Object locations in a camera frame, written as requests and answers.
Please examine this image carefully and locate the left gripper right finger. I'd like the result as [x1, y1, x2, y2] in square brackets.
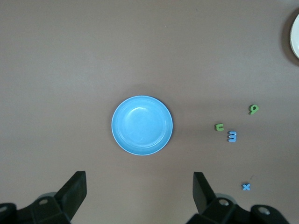
[186, 172, 290, 224]

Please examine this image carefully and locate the blue letter m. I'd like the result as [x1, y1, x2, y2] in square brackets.
[227, 130, 238, 143]

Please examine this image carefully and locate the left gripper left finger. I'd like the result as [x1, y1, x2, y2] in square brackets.
[0, 171, 87, 224]

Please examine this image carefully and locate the brown table mat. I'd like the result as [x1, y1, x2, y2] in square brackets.
[0, 0, 299, 224]

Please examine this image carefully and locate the blue plate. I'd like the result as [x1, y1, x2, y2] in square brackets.
[111, 95, 174, 156]

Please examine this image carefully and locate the cream plate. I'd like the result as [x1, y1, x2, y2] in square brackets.
[289, 11, 299, 59]

